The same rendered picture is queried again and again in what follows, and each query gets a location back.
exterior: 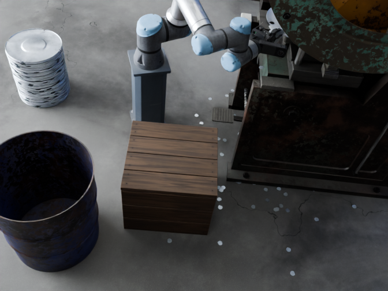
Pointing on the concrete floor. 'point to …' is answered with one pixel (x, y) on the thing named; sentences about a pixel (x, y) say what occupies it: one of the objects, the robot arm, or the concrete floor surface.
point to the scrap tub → (48, 199)
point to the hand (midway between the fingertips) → (283, 32)
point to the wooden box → (170, 178)
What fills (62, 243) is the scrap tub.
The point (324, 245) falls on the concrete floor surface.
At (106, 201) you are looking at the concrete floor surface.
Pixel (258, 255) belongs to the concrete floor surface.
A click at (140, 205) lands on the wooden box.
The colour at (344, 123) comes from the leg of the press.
